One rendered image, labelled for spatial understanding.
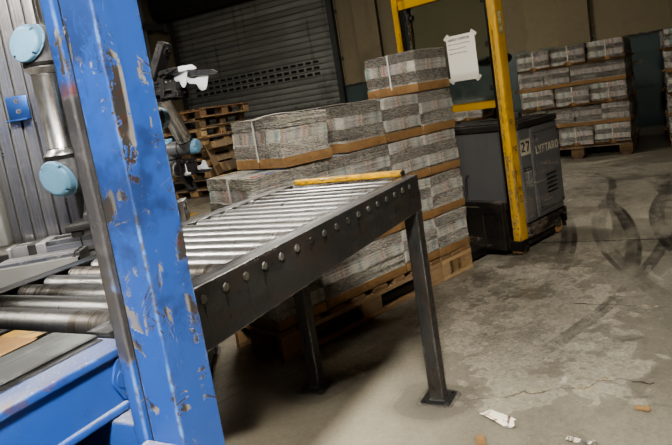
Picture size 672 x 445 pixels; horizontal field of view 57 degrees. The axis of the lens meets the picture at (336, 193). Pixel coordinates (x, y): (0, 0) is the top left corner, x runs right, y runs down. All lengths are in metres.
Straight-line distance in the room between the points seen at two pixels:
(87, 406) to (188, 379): 0.16
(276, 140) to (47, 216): 0.96
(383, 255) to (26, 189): 1.66
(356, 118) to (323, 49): 7.32
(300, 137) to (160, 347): 2.03
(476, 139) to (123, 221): 3.40
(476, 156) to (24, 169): 2.66
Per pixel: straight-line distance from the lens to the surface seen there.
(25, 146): 2.46
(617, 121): 7.53
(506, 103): 3.71
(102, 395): 0.94
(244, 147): 2.88
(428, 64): 3.47
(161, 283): 0.78
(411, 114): 3.31
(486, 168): 4.01
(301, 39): 10.50
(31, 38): 2.11
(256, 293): 1.26
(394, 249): 3.19
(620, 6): 9.15
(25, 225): 2.50
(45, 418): 0.89
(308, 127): 2.77
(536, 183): 4.06
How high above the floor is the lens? 1.08
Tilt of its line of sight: 8 degrees down
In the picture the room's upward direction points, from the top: 9 degrees counter-clockwise
